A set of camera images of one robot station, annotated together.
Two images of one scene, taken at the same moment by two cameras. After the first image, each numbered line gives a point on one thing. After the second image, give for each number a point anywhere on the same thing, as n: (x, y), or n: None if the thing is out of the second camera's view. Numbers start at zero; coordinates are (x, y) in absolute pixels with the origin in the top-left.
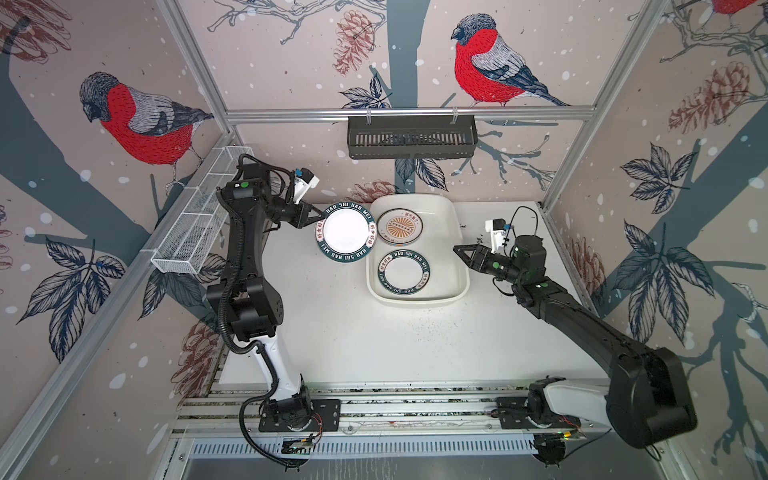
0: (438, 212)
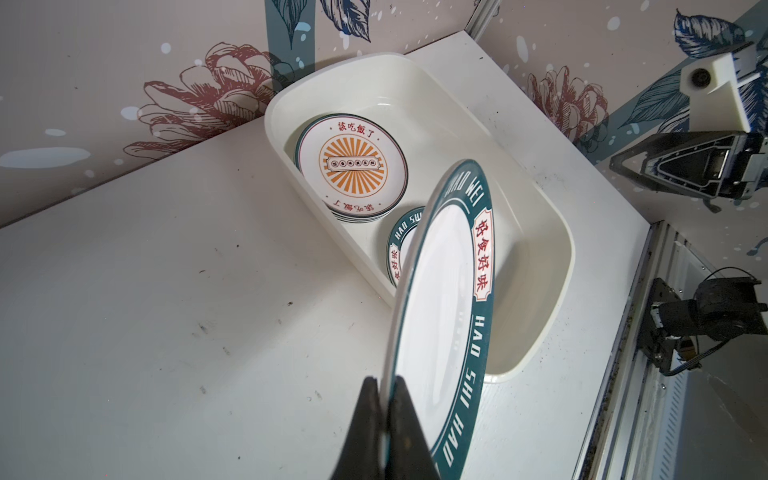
0: (442, 132)
